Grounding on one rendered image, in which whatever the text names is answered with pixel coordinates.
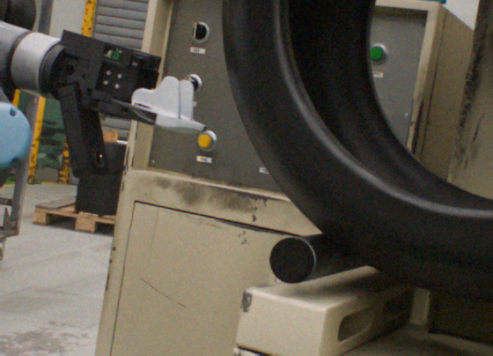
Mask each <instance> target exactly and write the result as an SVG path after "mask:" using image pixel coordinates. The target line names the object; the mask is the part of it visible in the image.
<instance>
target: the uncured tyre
mask: <svg viewBox="0 0 493 356"><path fill-rule="evenodd" d="M376 1H377V0H222V36H223V45H224V57H225V62H226V67H227V71H228V78H229V82H230V85H231V89H232V93H233V96H234V101H235V104H236V107H237V109H238V111H239V117H240V119H241V121H242V123H243V124H244V126H245V131H246V133H247V135H248V136H249V138H250V140H251V143H252V145H253V147H254V149H255V150H256V152H257V154H258V156H259V158H260V159H261V161H262V164H263V165H264V166H265V168H267V170H268V172H269V174H270V175H271V176H272V177H273V180H274V181H275V182H276V184H277V185H278V186H279V188H280V189H281V190H282V192H284V194H285V195H286V196H287V197H288V198H289V199H290V200H291V202H292V203H293V204H295V206H296V208H297V209H299V210H300V211H301V213H302V214H303V215H305V216H306V217H307V219H308V220H310V221H311V222H312V223H313V225H314V226H316V227H318V228H319V230H320V231H321V232H322V233H324V234H325V235H326V236H327V237H328V238H330V240H331V241H333V242H334V243H336V244H337V245H338V246H340V247H341V248H342V249H345V250H346V251H347V252H348V253H350V254H351V255H353V256H354V257H356V258H357V259H358V260H360V261H363V262H364V263H366V264H368V265H370V266H371V267H373V268H375V269H376V270H378V271H381V272H384V273H385V274H387V275H388V276H390V277H392V278H397V279H399V280H400V281H402V282H405V283H407V284H409V285H413V286H417V287H419V288H422V289H423V290H427V291H432V292H435V293H440V294H443V295H446V296H450V297H453V298H461V299H466V300H475V301H481V302H488V303H493V199H488V198H485V197H481V196H478V195H476V194H474V193H470V192H468V191H466V190H464V189H462V188H460V187H457V186H455V185H453V184H451V183H450V182H447V181H446V180H445V179H443V178H442V177H440V175H437V174H435V173H434V172H433V171H432V170H429V168H428V167H427V166H425V165H424V164H423V163H422V161H420V160H419V159H417V158H416V156H415V155H414V154H413V153H412V152H410V150H409V148H408V147H406V145H405V144H404V143H403V141H401V139H400V138H399V136H398V135H397V133H396V132H395V130H394V129H393V126H392V124H391V123H390V122H389V121H388V119H387V116H386V113H385V112H384V110H383V108H382V107H381V102H380V100H379V96H378V95H377V92H376V86H375V84H374V79H373V76H372V67H371V29H372V14H373V10H374V7H375V3H376Z"/></svg>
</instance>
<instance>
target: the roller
mask: <svg viewBox="0 0 493 356"><path fill-rule="evenodd" d="M269 264H270V267H271V270H272V271H273V274H274V275H275V276H276V277H277V278H279V280H281V281H282V282H284V283H290V284H295V283H303V282H306V281H309V280H313V279H315V278H324V277H326V276H330V275H333V274H336V273H339V272H345V271H351V270H353V269H356V268H359V267H365V266H369V265H368V264H366V263H364V262H363V261H360V260H358V259H357V258H356V257H354V256H353V255H351V254H350V253H348V252H347V251H346V250H345V249H342V248H341V247H340V246H338V245H337V244H336V243H334V242H333V241H331V240H330V238H328V237H327V236H326V235H325V234H324V233H320V234H308V235H302V236H296V237H290V238H284V239H282V240H280V241H279V242H278V243H276V244H275V246H274V247H273V248H272V250H271V253H270V256H269Z"/></svg>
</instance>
